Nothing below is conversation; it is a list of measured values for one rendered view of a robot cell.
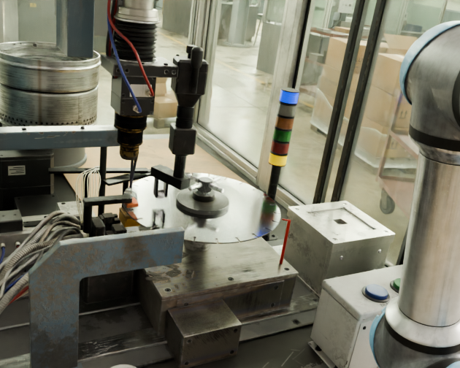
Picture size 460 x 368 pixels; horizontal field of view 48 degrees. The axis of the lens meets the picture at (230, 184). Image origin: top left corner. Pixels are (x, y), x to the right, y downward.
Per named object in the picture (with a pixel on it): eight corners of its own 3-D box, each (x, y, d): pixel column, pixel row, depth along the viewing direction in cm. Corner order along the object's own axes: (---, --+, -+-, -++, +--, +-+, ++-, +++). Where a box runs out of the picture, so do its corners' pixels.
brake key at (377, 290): (374, 290, 97) (377, 282, 96) (390, 303, 94) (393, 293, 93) (358, 294, 95) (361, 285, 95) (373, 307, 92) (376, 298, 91)
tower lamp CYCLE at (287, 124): (285, 124, 130) (288, 112, 129) (296, 130, 127) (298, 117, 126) (271, 124, 128) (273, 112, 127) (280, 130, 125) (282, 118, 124)
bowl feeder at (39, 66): (85, 144, 188) (87, 44, 174) (107, 177, 164) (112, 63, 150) (-7, 147, 174) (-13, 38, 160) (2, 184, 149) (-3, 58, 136)
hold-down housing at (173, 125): (192, 149, 101) (203, 44, 94) (198, 158, 97) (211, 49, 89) (164, 149, 99) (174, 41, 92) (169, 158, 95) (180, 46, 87)
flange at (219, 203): (234, 198, 112) (235, 188, 111) (221, 219, 102) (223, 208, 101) (185, 188, 114) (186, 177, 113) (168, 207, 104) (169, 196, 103)
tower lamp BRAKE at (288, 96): (290, 99, 128) (293, 87, 127) (301, 104, 124) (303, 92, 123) (275, 99, 126) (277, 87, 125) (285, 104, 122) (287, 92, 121)
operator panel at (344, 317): (408, 316, 115) (427, 258, 110) (447, 348, 107) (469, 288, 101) (307, 343, 102) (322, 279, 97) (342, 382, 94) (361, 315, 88)
